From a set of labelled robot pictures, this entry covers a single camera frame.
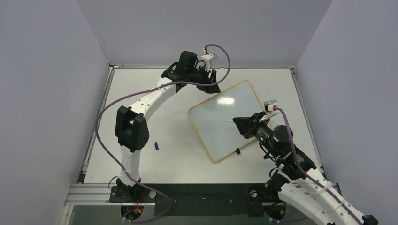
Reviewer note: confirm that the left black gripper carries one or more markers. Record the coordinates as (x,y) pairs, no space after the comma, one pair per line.
(212,78)

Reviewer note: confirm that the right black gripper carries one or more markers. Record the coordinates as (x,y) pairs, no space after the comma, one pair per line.
(248,125)

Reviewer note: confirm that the yellow framed whiteboard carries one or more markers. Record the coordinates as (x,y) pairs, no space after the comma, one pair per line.
(209,117)

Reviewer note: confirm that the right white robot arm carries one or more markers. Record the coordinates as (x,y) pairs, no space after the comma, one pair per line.
(298,181)

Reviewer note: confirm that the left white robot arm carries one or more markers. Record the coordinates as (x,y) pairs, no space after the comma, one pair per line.
(131,127)

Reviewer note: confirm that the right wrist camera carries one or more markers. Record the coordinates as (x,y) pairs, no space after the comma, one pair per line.
(269,109)

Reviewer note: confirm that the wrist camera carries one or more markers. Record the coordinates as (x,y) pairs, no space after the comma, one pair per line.
(269,109)
(208,59)

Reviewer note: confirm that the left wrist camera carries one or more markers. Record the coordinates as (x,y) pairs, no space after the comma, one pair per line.
(208,59)

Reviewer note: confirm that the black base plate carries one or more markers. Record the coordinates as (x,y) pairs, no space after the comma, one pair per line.
(200,199)

